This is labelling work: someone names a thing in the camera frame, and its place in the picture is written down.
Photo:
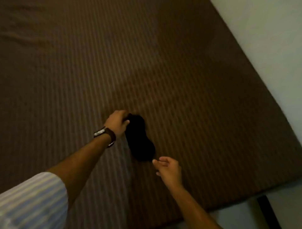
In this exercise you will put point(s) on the person's right hand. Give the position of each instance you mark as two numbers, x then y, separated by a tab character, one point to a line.
170	172

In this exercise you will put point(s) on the person's left hand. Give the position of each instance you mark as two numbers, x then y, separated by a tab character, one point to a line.
116	123

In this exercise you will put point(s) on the person's right thumb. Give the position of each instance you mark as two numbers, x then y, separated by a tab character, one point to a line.
157	164

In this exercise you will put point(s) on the person's left thumb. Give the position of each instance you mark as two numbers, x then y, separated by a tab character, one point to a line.
125	122

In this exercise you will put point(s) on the black sock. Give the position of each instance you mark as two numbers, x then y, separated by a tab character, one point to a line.
139	140

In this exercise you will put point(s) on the person's left forearm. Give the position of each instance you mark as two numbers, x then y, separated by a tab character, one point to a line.
79	162

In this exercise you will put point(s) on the person's right forearm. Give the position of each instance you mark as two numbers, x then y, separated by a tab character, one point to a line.
194	208

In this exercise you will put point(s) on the brown striped bed sheet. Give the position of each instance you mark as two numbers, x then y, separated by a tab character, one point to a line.
132	94

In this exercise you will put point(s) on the striped white shirt sleeve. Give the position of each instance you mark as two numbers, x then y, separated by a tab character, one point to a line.
33	202

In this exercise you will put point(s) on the dark bed frame leg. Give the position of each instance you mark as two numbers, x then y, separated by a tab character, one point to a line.
269	211

